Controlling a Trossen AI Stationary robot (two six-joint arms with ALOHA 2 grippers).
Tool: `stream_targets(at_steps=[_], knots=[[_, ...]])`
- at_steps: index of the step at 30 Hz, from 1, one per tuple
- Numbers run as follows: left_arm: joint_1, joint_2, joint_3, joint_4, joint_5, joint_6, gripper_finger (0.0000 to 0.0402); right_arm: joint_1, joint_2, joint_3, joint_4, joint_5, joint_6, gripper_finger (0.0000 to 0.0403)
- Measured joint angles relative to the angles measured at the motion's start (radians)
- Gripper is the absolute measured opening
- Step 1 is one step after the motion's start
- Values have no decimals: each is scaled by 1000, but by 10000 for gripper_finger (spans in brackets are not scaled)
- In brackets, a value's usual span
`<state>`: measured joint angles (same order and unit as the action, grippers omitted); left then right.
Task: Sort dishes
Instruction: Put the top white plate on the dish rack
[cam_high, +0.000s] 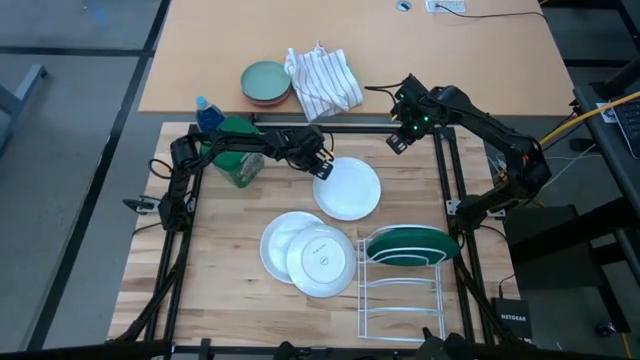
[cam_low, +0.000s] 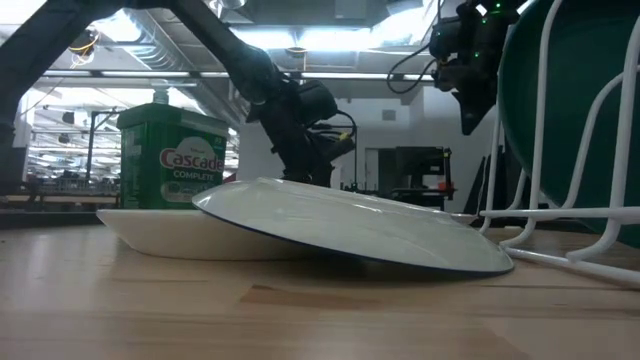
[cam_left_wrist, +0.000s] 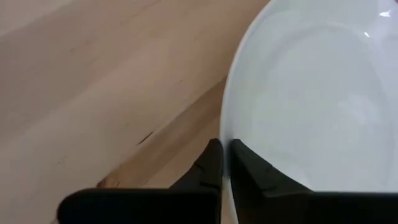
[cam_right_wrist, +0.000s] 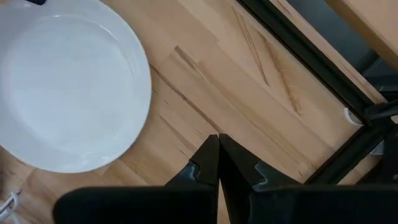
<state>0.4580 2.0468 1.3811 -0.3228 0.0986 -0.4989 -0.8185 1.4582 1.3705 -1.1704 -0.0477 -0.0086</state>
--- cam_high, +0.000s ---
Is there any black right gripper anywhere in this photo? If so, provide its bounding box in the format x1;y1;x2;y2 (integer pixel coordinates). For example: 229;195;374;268
387;73;442;155

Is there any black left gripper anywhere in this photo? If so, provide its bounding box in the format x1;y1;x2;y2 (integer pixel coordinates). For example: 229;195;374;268
268;124;335;181

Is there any white plate with logo underside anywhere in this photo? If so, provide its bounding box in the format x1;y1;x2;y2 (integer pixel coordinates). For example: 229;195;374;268
285;223;358;300

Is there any dark green plate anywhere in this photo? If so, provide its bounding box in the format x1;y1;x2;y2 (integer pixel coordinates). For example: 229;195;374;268
366;227;461;268

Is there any pink small plate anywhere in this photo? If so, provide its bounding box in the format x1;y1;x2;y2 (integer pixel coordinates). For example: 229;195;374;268
242;89;293;108

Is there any white striped dish towel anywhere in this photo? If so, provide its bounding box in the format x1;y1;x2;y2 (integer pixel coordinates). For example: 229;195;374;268
283;42;365;123

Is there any light green small plate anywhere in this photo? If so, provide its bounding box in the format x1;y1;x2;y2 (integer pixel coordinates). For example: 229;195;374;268
240;60;293;103

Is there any blue dish soap bottle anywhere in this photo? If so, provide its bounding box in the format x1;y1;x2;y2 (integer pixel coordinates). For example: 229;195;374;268
195;95;227;135

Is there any white power outlet plate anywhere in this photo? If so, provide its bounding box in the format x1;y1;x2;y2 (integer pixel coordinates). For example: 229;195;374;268
425;0;467;14

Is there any black equipment stand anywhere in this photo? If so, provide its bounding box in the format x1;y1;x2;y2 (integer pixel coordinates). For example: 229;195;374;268
502;199;640;301

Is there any tan wooden desk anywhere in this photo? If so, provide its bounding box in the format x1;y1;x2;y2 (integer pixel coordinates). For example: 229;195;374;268
138;0;576;119

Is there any grey side desk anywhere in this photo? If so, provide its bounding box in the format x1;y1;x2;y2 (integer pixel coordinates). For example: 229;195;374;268
572;82;640;216

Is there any black keyboard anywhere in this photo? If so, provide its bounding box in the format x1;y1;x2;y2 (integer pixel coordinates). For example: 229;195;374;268
612;99;640;161

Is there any grey metal bench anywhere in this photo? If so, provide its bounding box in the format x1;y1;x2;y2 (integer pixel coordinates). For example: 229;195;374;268
0;63;49;151

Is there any black aluminium table frame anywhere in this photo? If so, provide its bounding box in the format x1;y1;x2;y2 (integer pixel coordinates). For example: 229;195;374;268
107;122;531;360

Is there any white wire dish rack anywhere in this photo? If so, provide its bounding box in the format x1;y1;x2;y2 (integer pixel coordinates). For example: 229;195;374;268
355;223;449;344

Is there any yellow cable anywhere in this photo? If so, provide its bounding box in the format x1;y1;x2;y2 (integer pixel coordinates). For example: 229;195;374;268
537;92;640;149

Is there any metal mounting bracket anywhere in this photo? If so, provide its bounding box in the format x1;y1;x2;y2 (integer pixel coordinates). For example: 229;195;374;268
123;197;162;215

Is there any black Netgear network switch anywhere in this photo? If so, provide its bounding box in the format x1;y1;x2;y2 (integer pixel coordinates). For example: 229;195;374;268
492;297;534;341

